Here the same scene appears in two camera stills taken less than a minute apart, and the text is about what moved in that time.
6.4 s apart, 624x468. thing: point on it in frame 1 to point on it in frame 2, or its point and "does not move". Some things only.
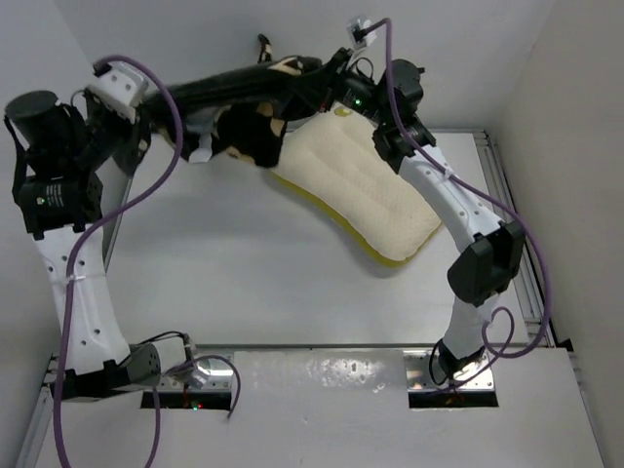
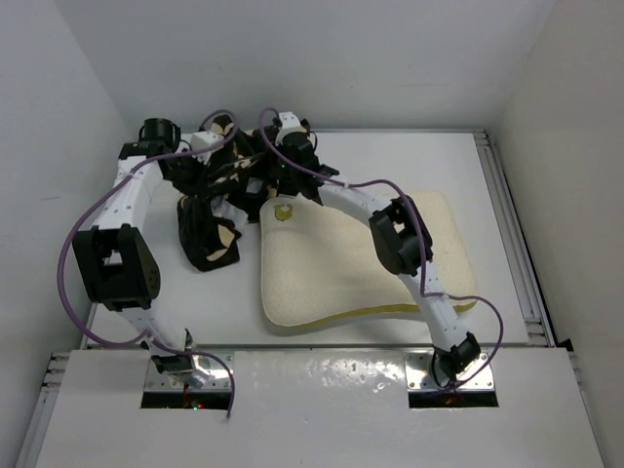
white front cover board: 335,409 does not move
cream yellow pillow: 333,157 to 321,262
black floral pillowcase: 246,113 to 236,174
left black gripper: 132,129 to 200,171
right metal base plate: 419,377 does not move
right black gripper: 335,79 to 280,170
